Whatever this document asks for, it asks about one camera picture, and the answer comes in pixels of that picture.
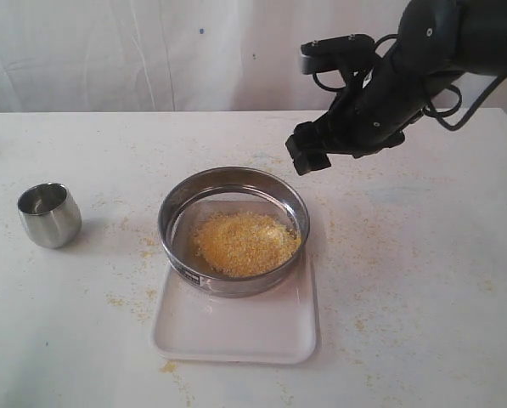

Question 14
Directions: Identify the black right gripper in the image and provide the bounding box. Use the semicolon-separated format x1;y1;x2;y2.
285;59;427;175

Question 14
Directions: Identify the round stainless steel sieve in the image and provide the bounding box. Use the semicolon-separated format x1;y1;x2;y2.
157;167;310;298

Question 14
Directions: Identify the yellow and white grain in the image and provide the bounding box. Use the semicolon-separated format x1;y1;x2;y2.
192;212;301;278

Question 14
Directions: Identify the small stainless steel cup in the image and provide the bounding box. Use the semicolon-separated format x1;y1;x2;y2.
17;183;82;249

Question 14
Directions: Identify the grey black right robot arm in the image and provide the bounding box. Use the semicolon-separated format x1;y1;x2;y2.
286;1;507;175

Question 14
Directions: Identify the white rectangular plastic tray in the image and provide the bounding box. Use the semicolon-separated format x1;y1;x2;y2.
151;253;320;365

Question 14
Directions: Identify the white backdrop curtain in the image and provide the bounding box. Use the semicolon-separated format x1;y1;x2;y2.
0;0;507;114

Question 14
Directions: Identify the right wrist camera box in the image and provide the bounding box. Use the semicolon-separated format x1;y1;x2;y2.
300;34;376;75

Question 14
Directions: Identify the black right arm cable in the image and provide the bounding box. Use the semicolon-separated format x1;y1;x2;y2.
311;34;507;132

